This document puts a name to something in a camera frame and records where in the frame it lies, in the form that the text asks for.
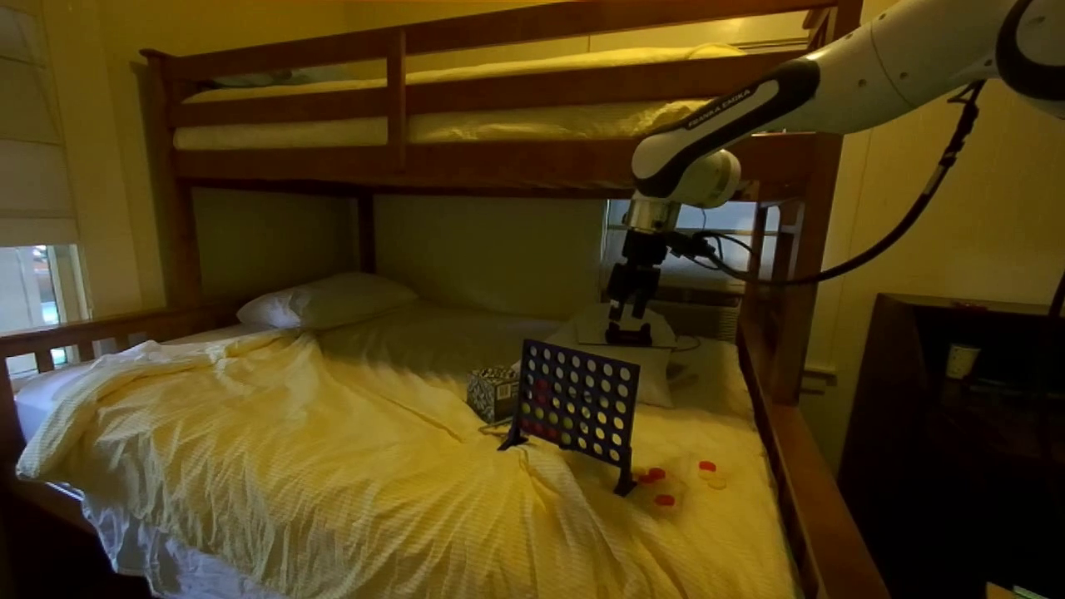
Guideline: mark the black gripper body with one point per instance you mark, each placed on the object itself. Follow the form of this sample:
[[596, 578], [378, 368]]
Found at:
[[636, 268]]

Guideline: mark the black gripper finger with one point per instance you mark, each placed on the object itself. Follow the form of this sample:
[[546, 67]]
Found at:
[[645, 320], [617, 320]]

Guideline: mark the red game disc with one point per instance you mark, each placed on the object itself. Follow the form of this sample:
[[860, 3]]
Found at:
[[708, 469], [656, 474], [665, 500], [645, 480]]

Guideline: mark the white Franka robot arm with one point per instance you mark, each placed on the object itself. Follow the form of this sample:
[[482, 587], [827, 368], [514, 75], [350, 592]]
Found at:
[[887, 67]]

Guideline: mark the white bed pillow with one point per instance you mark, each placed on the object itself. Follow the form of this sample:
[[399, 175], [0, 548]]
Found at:
[[321, 302], [583, 329]]

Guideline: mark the window with wooden sill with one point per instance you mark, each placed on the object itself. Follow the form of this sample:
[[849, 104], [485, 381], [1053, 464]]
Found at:
[[617, 227]]

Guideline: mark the patterned puzzle cube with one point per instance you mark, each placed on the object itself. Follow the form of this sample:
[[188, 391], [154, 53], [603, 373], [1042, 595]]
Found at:
[[487, 395]]

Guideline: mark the yellow game disc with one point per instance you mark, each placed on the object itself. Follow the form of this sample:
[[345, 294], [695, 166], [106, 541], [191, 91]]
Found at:
[[717, 476]]

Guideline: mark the white sheeted bed mattress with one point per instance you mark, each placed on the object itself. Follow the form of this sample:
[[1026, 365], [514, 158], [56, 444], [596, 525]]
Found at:
[[444, 339]]

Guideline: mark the bunk mattress with yellow sheet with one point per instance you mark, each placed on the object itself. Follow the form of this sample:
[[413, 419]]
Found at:
[[533, 121]]

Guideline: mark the dark wooden dresser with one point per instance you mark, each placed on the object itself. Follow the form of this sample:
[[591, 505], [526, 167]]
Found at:
[[921, 469]]

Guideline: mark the white cup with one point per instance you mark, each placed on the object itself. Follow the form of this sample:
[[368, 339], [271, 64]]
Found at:
[[960, 360]]

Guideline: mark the yellow bed blanket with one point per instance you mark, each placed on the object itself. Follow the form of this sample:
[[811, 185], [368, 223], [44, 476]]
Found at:
[[279, 469]]

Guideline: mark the window beside bed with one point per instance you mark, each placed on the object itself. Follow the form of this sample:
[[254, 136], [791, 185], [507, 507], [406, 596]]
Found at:
[[35, 288]]

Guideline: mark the white roller window blind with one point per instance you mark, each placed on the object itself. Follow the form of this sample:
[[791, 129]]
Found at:
[[35, 145]]

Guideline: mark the wooden bunk bed frame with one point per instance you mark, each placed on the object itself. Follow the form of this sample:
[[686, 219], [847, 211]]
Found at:
[[444, 167]]

